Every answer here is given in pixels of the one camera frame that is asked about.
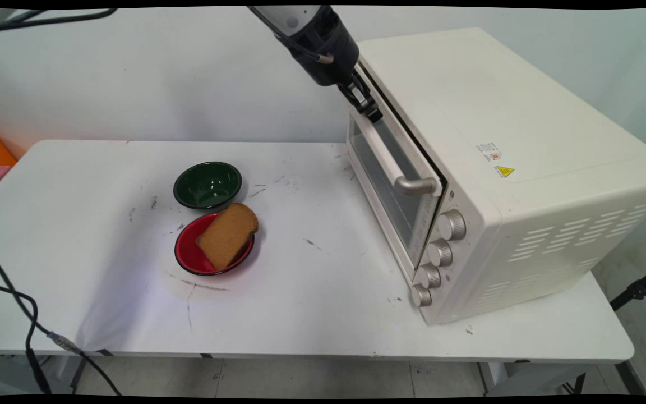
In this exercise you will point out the black tripod stand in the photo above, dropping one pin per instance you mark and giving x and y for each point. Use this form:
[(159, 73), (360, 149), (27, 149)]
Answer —
[(637, 290)]

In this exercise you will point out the brown bread slice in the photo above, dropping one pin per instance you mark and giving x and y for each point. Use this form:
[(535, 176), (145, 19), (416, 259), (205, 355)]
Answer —
[(226, 235)]

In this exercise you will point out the silver oven knob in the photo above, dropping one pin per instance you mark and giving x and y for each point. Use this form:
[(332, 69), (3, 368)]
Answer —
[(453, 225), (421, 295), (441, 252), (429, 276)]

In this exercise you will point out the yellow warning sticker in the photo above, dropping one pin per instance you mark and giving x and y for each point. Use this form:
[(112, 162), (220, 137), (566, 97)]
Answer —
[(504, 171)]

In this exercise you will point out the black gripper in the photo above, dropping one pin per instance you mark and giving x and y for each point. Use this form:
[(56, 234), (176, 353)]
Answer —
[(328, 53)]

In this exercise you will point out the red bowl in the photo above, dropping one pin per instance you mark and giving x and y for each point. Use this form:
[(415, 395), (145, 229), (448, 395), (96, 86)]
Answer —
[(188, 252)]

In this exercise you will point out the green bowl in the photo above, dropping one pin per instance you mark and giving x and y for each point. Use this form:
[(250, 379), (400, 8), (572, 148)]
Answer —
[(211, 188)]

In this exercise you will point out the cream toaster oven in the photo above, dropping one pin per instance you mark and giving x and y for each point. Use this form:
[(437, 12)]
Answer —
[(525, 168)]

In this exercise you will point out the white table leg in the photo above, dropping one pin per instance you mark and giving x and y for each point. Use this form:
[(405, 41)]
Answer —
[(491, 377), (70, 373)]

